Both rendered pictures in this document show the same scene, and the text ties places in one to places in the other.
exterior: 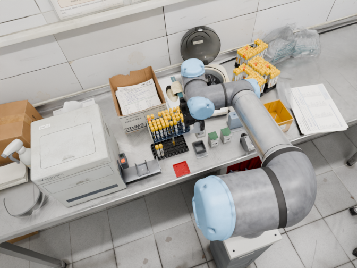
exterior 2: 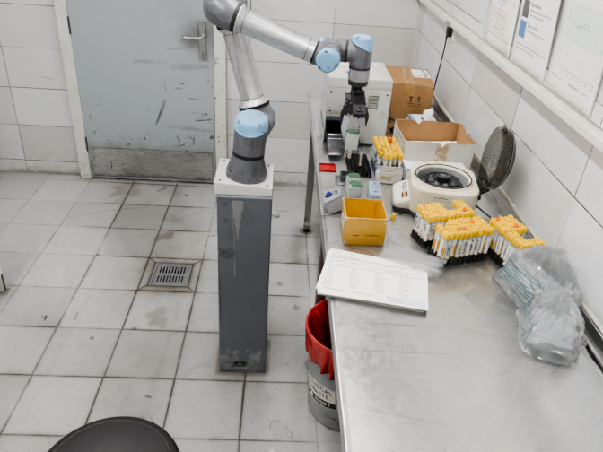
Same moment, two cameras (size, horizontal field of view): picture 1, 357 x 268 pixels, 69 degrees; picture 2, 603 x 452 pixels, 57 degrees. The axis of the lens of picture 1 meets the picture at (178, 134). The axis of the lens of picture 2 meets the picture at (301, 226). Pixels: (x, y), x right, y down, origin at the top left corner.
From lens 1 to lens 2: 217 cm
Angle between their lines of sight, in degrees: 69
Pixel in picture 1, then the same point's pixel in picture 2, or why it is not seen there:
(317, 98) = (392, 289)
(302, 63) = (499, 318)
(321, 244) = not seen: outside the picture
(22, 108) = (422, 83)
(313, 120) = (348, 265)
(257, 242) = (221, 171)
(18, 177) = not seen: hidden behind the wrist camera
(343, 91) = (403, 334)
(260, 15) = (574, 211)
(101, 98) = not seen: hidden behind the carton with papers
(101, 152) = (334, 74)
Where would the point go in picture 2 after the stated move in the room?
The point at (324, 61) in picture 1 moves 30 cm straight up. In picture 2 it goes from (501, 351) to (535, 251)
